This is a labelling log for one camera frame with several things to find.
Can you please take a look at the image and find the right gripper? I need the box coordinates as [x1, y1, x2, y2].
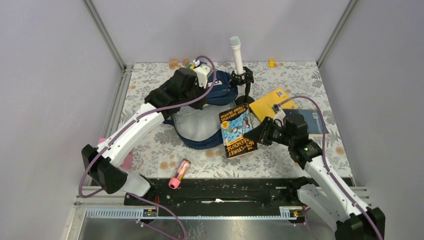
[243, 116, 295, 147]

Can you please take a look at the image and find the dark blue book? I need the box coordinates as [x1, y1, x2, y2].
[287, 109, 329, 137]

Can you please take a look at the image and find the yellow book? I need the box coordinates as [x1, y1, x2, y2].
[249, 87, 299, 122]

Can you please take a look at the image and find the navy blue student backpack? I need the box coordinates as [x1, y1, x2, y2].
[163, 70, 238, 150]

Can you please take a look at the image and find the treehouse story paperback book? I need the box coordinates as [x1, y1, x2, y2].
[218, 103, 258, 158]

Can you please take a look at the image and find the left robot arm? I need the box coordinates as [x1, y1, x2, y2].
[81, 65, 212, 206]

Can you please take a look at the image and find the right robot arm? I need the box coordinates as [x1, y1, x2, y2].
[243, 114, 386, 240]

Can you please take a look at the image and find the round wooden block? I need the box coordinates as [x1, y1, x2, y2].
[181, 58, 190, 67]

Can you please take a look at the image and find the tan wooden block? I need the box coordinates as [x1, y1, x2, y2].
[168, 60, 180, 69]

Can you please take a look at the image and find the black microphone stand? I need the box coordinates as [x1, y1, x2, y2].
[230, 66, 255, 106]

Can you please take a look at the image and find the white microphone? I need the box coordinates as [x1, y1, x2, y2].
[229, 36, 244, 75]

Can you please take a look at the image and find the yellow toy block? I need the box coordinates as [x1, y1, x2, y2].
[268, 59, 275, 68]

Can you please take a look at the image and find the pink box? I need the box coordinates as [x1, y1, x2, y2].
[98, 138, 134, 172]

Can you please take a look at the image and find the pink-capped clear tube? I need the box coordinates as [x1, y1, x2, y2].
[168, 158, 191, 190]

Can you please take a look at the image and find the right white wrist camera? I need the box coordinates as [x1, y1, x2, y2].
[272, 103, 286, 127]

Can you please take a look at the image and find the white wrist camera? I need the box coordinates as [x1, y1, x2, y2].
[272, 103, 286, 127]
[192, 60, 213, 89]

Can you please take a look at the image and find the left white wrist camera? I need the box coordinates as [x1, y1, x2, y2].
[192, 60, 213, 89]

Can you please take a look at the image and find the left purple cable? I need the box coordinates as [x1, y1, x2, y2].
[78, 55, 218, 240]

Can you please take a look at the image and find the purple cable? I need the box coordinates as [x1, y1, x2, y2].
[78, 55, 218, 240]
[273, 95, 385, 240]

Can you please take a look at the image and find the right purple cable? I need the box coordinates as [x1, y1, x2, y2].
[273, 95, 385, 240]

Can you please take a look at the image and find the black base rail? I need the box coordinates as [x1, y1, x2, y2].
[144, 177, 304, 218]

